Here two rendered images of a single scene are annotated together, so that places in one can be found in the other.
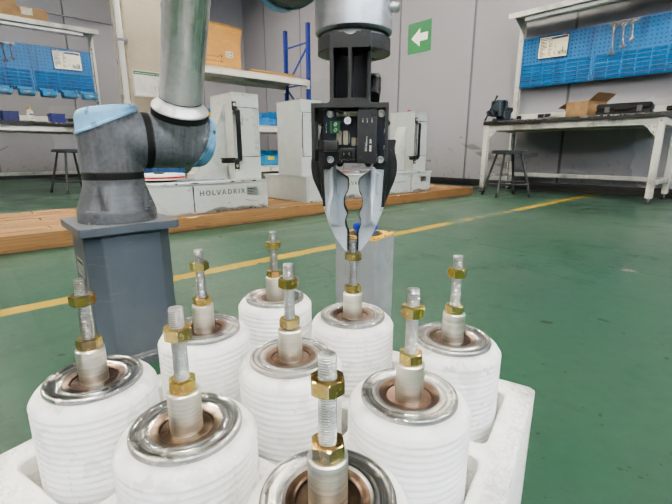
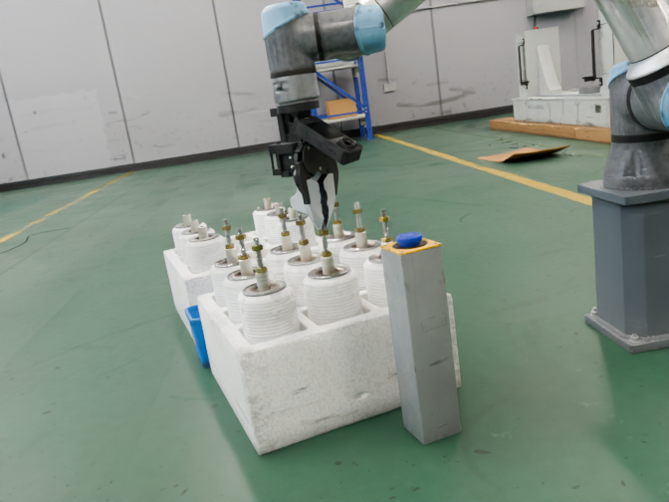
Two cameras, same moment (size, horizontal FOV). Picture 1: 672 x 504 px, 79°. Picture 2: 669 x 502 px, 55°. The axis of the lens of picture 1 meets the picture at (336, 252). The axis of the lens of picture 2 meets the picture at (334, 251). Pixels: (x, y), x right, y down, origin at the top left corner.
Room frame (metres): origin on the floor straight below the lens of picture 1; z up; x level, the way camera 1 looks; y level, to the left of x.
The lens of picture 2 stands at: (1.13, -0.85, 0.55)
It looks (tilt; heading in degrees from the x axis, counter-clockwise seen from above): 14 degrees down; 128
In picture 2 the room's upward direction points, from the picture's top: 9 degrees counter-clockwise
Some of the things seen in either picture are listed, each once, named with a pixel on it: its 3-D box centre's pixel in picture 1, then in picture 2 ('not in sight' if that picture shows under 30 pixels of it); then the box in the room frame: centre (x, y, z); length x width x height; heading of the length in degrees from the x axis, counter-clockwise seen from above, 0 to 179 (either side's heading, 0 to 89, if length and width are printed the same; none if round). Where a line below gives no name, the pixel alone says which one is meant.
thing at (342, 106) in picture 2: not in sight; (340, 108); (-3.07, 4.98, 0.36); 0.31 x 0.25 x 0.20; 42
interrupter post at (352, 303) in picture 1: (352, 305); (328, 265); (0.45, -0.02, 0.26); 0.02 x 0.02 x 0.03
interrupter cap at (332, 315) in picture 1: (352, 315); (329, 272); (0.45, -0.02, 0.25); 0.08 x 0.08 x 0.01
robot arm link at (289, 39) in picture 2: not in sight; (290, 40); (0.44, -0.02, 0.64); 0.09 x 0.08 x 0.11; 36
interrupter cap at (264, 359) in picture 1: (290, 357); (307, 259); (0.35, 0.04, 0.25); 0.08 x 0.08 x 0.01
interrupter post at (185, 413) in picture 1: (185, 410); (287, 243); (0.25, 0.10, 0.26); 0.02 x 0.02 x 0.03
